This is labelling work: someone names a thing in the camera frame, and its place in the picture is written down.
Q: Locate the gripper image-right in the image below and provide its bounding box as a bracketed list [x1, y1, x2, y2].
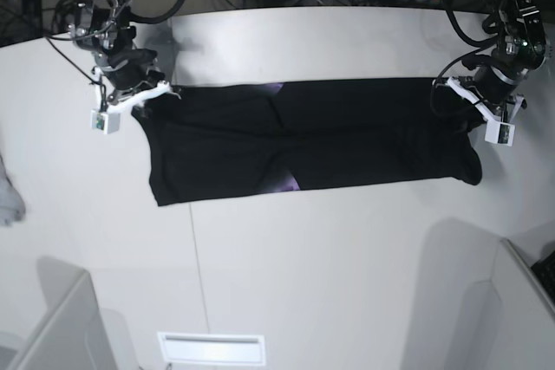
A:
[450, 60, 524, 133]

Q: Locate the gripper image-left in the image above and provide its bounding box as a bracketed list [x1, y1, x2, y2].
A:
[93, 47, 165, 119]

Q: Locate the black T-shirt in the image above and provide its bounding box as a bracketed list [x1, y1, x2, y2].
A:
[136, 78, 482, 206]

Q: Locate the grey cloth at left edge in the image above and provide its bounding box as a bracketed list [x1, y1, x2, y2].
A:
[0, 161, 26, 226]

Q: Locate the black keyboard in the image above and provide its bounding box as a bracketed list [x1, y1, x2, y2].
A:
[532, 252, 555, 301]

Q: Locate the white partition panel right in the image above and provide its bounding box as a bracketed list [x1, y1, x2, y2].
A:
[485, 239, 554, 369]

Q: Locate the white partition panel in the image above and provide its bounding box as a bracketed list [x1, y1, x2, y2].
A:
[1, 269, 118, 369]
[485, 239, 554, 369]

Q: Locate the white partition panel left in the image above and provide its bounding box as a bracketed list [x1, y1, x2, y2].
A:
[1, 269, 118, 369]

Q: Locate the coiled black cables left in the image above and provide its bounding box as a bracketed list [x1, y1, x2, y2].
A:
[50, 0, 88, 36]

